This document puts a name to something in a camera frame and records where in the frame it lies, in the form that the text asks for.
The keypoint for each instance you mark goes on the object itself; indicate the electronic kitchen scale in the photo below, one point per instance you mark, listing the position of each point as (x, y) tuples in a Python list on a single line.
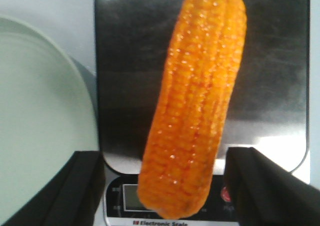
[(267, 111)]

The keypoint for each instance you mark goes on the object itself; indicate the orange corn cob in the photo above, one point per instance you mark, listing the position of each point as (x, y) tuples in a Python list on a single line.
[(203, 59)]

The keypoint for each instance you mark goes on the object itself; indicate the light green plate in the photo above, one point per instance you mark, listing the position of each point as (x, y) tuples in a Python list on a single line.
[(46, 113)]

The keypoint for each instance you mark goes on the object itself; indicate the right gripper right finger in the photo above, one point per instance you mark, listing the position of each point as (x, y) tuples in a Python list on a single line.
[(263, 193)]

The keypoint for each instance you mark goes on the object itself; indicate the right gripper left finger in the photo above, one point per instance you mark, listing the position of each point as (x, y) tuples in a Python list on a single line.
[(71, 197)]

